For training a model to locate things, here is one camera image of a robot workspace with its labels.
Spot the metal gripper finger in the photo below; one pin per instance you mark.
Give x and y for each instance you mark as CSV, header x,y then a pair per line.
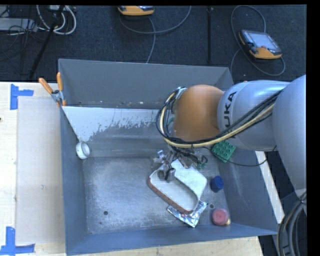
x,y
160,157
168,174

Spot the green studded toy brick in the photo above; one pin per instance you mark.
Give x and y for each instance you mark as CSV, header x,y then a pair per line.
x,y
223,150

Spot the blue bottle cap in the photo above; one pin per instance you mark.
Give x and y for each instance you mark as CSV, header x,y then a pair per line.
x,y
216,184

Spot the silver foil packet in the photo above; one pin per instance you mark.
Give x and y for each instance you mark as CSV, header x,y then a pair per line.
x,y
192,217

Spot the grey metal bin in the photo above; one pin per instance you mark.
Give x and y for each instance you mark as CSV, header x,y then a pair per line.
x,y
120,190

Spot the red round toy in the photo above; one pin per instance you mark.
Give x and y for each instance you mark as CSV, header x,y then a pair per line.
x,y
220,217

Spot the white cup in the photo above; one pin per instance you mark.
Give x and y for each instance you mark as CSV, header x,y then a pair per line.
x,y
82,150

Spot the pale wood flat board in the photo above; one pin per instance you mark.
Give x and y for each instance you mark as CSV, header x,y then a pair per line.
x,y
37,162

